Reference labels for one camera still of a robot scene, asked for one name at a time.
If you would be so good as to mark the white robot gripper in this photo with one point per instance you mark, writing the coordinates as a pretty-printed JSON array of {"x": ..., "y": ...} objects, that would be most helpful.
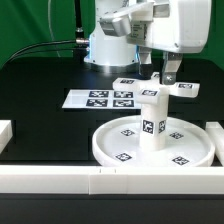
[{"x": 175, "y": 26}]

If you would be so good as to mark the white cross-shaped table base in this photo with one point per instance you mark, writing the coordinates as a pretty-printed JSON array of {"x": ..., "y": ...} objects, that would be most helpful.
[{"x": 150, "y": 91}]

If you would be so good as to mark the white round table top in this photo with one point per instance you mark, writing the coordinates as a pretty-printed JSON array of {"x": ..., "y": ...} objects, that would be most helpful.
[{"x": 133, "y": 142}]

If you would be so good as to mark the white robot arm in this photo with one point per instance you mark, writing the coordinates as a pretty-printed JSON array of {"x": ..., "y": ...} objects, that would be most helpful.
[{"x": 127, "y": 31}]

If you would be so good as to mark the white marker sheet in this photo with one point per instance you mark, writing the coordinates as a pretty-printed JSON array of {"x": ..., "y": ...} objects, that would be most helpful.
[{"x": 100, "y": 99}]

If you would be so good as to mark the black vertical pole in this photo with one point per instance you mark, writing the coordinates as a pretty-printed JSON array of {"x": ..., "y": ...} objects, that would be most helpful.
[{"x": 79, "y": 33}]

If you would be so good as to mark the white right fence block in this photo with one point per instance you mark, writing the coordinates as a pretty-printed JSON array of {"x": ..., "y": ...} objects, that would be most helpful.
[{"x": 216, "y": 133}]

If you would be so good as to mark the white fence block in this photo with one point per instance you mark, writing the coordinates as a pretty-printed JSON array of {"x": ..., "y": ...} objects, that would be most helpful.
[
  {"x": 216, "y": 133},
  {"x": 5, "y": 133}
]

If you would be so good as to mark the white left fence block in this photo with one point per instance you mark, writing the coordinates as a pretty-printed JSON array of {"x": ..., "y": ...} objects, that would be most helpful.
[{"x": 5, "y": 133}]

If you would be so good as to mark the white front fence rail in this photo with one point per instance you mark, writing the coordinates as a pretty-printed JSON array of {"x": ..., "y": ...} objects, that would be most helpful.
[{"x": 103, "y": 180}]

